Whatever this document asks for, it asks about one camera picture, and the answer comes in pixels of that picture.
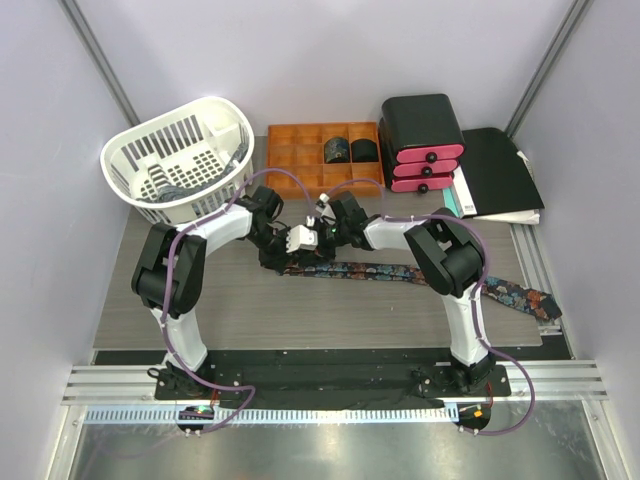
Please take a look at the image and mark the blue patterned tie in basket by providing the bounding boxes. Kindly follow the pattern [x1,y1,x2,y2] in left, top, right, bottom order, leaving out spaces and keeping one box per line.
[156,142,249,203]

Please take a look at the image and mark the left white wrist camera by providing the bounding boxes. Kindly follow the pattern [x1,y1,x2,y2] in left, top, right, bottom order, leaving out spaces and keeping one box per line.
[285,216,319,254]

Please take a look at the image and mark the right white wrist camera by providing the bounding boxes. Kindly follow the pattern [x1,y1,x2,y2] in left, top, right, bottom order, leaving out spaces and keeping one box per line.
[315,193,335,220]

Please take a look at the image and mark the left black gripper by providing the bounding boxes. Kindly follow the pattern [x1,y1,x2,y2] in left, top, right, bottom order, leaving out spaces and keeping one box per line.
[248,226,299,273]

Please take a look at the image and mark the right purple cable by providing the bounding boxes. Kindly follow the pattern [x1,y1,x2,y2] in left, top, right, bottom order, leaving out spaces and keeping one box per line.
[317,179,536,439]

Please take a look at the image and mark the white slotted cable duct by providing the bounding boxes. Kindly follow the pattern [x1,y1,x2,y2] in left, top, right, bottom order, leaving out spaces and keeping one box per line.
[84,403,459,426]

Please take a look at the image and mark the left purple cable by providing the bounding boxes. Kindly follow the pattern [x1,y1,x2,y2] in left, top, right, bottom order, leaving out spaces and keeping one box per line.
[159,168,319,436]

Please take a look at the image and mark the rolled dark patterned tie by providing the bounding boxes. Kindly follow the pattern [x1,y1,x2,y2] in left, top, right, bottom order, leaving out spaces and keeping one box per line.
[323,136,351,164]

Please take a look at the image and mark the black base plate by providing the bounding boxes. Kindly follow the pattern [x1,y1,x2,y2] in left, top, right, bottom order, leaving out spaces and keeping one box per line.
[148,348,511,405]

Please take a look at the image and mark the purple cable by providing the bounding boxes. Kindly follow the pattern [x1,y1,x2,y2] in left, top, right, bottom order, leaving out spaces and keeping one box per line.
[159,168,319,436]
[317,179,536,439]

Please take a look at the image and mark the rolled black tie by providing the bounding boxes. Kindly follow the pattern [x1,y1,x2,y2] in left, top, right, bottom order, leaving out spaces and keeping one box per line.
[351,138,379,163]

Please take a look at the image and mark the white plastic basket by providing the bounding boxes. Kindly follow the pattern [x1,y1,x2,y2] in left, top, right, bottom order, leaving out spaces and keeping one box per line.
[100,96,255,225]

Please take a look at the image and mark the white teal booklet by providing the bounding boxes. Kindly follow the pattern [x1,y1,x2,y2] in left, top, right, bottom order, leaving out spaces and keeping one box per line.
[444,167,540,225]

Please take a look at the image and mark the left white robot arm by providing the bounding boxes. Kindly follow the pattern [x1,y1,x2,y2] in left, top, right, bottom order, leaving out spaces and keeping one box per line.
[131,187,289,399]

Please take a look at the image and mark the floral navy tie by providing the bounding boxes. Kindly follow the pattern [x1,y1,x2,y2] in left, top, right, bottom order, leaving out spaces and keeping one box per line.
[282,262,562,322]

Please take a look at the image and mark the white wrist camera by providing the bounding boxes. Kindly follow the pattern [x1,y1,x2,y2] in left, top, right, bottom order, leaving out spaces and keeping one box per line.
[285,216,319,254]
[315,193,335,220]

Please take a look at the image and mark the aluminium frame rail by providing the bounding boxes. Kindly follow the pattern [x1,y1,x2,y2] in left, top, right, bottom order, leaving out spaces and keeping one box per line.
[62,364,161,404]

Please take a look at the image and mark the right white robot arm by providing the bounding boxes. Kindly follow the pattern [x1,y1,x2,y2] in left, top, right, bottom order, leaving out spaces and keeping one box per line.
[314,208,495,395]

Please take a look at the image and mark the black folder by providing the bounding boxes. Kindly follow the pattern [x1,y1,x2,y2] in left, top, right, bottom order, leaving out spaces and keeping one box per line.
[459,127,544,215]

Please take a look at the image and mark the black pink drawer unit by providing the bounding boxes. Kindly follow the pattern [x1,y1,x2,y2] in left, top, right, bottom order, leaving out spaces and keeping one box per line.
[378,93,465,193]

